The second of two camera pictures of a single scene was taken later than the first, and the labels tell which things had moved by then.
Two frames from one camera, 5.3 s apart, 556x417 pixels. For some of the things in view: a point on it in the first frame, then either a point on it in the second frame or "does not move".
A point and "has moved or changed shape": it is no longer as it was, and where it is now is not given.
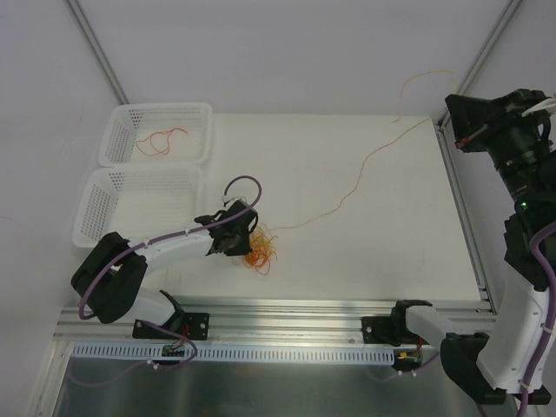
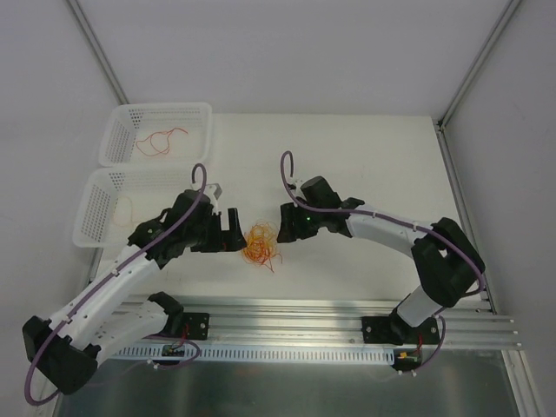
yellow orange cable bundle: x=263 y=248 has moved or changed shape
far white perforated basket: x=158 y=134 does not move
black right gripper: x=479 y=128 -> x=294 y=223
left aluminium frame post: x=122 y=100 does not move
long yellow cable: x=351 y=189 -> x=122 y=212
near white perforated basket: x=139 y=202 does not move
